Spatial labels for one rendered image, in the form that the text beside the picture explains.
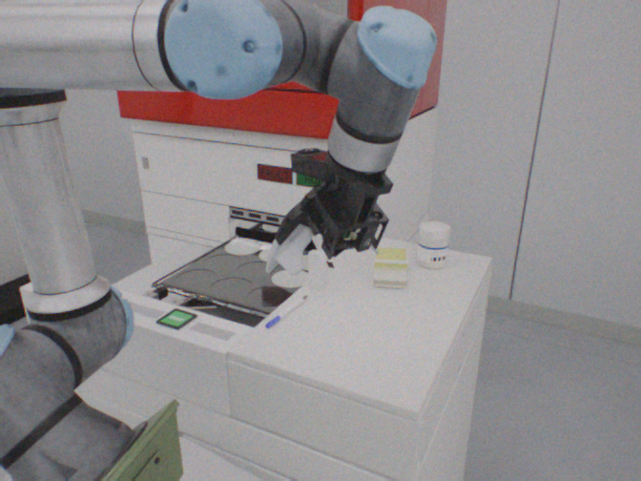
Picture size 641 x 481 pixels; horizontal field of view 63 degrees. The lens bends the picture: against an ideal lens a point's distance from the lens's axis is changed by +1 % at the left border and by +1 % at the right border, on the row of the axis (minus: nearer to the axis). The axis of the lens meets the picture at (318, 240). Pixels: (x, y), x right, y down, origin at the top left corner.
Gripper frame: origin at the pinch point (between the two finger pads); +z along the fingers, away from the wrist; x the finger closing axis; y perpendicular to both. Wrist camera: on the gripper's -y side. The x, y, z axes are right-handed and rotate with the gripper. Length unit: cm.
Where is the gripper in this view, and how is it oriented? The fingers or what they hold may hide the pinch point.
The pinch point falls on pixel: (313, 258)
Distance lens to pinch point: 73.6
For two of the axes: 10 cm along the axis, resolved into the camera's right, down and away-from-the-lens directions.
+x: 8.7, -1.9, 4.5
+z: -2.2, 6.9, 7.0
